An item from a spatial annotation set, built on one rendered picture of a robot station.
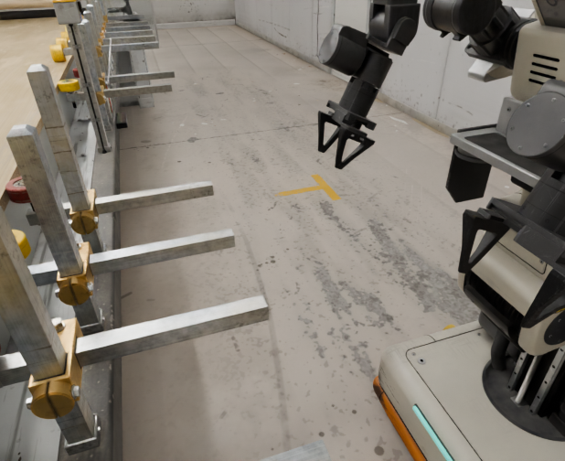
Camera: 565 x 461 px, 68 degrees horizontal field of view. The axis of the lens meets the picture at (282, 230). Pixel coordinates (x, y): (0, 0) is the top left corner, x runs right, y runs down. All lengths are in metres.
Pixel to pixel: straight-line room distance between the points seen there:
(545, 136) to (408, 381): 1.03
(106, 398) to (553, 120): 0.74
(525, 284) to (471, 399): 0.54
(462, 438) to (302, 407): 0.56
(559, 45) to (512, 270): 0.40
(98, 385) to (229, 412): 0.82
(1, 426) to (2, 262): 0.49
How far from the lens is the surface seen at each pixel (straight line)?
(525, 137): 0.44
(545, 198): 0.49
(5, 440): 0.95
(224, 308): 0.68
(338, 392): 1.63
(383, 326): 1.87
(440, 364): 1.41
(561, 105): 0.43
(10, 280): 0.55
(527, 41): 0.87
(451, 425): 1.29
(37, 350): 0.62
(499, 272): 0.93
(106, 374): 0.85
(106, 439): 0.77
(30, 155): 0.75
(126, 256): 0.88
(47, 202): 0.78
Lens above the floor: 1.32
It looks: 33 degrees down
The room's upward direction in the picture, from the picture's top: 1 degrees counter-clockwise
